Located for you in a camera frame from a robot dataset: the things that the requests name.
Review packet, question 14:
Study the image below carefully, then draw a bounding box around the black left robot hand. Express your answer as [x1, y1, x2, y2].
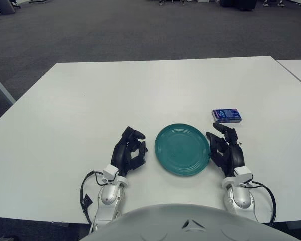
[111, 126, 148, 176]

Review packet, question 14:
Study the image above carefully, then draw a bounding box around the teal round plate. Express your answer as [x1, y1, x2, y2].
[154, 123, 212, 176]

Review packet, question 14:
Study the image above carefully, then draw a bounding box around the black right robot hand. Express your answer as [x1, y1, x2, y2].
[205, 122, 246, 178]

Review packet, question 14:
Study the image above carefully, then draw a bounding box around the white neighbouring table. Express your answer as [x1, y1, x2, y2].
[275, 59, 301, 91]

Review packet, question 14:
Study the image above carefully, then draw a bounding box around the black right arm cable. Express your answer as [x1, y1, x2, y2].
[243, 180, 277, 224]

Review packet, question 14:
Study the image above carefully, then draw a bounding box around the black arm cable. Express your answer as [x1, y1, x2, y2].
[80, 170, 108, 224]
[243, 180, 277, 224]

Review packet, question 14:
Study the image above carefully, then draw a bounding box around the blue gum box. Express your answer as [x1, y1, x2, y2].
[211, 108, 242, 123]

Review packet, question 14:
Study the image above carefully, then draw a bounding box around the grey desk edge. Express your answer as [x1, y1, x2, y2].
[0, 69, 16, 106]

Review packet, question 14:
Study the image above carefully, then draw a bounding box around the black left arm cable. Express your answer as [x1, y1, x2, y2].
[80, 170, 108, 224]

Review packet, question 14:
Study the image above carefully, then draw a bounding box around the dark background furniture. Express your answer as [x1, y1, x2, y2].
[219, 0, 258, 11]

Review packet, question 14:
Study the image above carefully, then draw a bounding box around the silver robot torso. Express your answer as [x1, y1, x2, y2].
[80, 203, 301, 241]

